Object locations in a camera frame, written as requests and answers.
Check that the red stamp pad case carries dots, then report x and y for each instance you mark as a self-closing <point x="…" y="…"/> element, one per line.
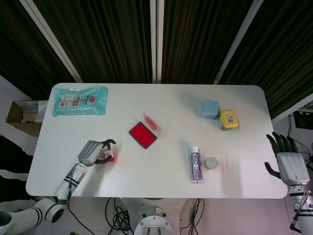
<point x="142" y="135"/>

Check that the green container yellow lid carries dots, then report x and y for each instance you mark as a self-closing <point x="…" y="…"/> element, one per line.
<point x="229" y="119"/>

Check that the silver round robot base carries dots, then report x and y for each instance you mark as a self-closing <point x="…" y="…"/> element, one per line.
<point x="155" y="222"/>

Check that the small grey round jar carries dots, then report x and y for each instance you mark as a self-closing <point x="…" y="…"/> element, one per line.
<point x="211" y="163"/>

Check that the dark pleated curtain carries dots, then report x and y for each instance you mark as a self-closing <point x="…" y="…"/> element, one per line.
<point x="107" y="36"/>

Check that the teal wet wipes pack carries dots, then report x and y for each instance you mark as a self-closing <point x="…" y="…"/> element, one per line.
<point x="80" y="101"/>

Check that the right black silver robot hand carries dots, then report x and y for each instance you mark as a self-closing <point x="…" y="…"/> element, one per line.
<point x="293" y="166"/>

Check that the purple white toothpaste tube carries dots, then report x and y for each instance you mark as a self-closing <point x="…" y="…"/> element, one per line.
<point x="196" y="164"/>

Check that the light blue foam cube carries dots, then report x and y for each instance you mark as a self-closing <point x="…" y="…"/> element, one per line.
<point x="209" y="109"/>

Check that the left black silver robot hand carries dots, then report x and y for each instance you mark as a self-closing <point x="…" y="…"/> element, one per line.
<point x="90" y="151"/>

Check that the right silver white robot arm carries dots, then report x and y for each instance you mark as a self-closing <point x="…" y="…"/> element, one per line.
<point x="300" y="200"/>

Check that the black monitor device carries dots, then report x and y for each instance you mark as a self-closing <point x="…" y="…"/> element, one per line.
<point x="304" y="120"/>

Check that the white metal frame post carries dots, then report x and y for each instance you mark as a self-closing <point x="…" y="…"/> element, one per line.
<point x="52" y="40"/>
<point x="156" y="41"/>
<point x="238" y="41"/>

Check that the brown cardboard box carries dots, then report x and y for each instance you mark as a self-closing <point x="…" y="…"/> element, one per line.
<point x="18" y="122"/>

